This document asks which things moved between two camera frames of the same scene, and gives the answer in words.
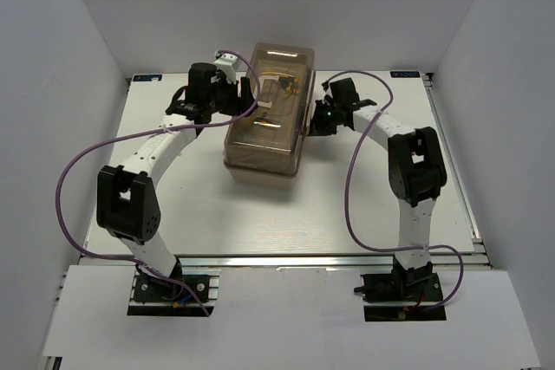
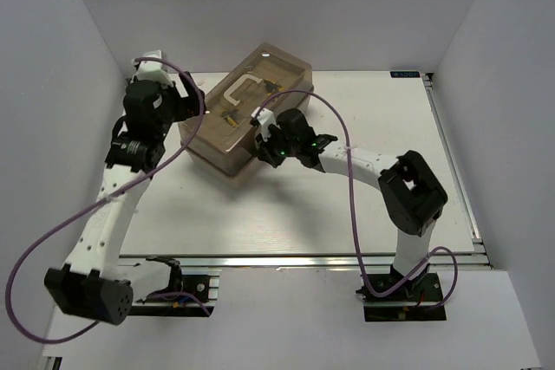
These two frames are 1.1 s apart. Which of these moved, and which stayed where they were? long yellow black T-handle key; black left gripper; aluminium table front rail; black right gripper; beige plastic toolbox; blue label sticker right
Moved: black right gripper; beige plastic toolbox; long yellow black T-handle key; black left gripper
Stayed: blue label sticker right; aluminium table front rail
